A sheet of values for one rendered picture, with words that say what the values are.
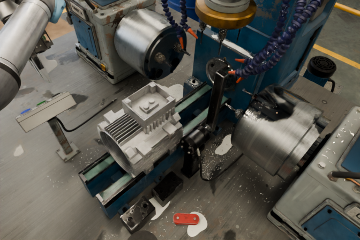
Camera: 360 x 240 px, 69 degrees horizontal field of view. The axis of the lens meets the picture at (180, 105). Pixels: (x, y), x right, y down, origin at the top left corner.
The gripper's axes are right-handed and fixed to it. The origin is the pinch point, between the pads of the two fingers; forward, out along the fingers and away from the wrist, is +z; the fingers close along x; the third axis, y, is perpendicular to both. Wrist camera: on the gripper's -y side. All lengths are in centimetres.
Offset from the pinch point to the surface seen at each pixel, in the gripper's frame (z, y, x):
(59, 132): 17.5, -4.7, 5.2
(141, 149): 27.4, 6.6, -27.8
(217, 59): 21, 52, -20
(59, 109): 9.7, -1.9, -3.5
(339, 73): 119, 243, 30
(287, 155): 44, 33, -53
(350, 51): 115, 288, 35
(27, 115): 6.6, -10.4, -3.5
